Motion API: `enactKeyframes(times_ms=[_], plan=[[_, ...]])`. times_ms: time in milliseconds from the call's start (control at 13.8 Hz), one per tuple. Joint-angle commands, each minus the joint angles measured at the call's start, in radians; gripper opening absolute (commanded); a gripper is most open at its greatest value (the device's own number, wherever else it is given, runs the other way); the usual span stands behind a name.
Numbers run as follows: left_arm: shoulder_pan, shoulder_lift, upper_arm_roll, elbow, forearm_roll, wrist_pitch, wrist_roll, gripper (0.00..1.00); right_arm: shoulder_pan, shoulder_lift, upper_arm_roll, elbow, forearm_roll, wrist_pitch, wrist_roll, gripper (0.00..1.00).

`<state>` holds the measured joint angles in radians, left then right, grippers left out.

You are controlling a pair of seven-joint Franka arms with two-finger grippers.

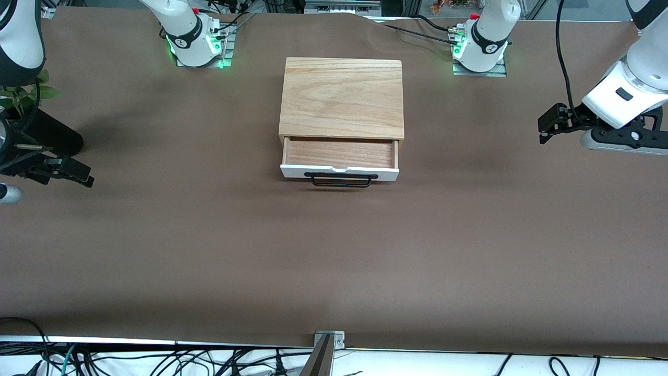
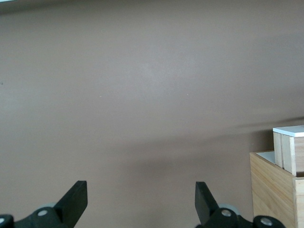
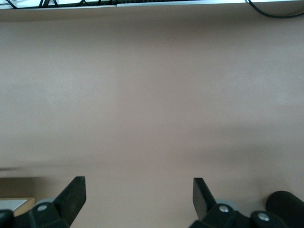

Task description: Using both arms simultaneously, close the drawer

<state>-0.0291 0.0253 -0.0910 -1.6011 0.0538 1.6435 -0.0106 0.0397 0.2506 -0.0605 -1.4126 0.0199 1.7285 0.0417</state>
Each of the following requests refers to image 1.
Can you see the aluminium frame profile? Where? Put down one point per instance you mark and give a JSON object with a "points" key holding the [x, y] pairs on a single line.
{"points": [[48, 8]]}

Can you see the grey metal rack box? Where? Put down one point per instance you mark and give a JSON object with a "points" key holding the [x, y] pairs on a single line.
{"points": [[342, 7]]}

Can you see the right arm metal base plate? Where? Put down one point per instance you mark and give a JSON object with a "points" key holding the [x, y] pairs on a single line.
{"points": [[227, 49]]}

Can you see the brown paper table cover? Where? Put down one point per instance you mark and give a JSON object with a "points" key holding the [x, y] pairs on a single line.
{"points": [[334, 250]]}

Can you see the orange artificial flowers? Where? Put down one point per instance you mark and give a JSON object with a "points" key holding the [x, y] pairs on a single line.
{"points": [[449, 5]]}

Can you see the light wooden drawer cabinet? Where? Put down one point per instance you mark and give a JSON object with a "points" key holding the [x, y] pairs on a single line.
{"points": [[342, 96]]}

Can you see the small metal corner bracket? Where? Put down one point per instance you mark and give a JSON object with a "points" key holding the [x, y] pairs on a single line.
{"points": [[338, 338]]}

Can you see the black cylindrical vase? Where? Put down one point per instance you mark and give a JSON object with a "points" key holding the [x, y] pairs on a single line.
{"points": [[57, 138]]}

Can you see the aluminium camera pole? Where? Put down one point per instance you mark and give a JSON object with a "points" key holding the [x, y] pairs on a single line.
{"points": [[319, 360]]}

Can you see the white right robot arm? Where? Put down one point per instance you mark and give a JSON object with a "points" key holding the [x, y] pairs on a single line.
{"points": [[182, 21]]}

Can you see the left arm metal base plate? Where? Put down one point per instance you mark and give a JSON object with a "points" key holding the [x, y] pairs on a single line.
{"points": [[498, 70]]}

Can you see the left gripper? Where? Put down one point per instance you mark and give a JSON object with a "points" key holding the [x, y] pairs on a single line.
{"points": [[578, 120]]}

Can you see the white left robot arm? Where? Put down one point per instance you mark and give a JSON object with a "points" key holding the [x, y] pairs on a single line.
{"points": [[490, 26]]}

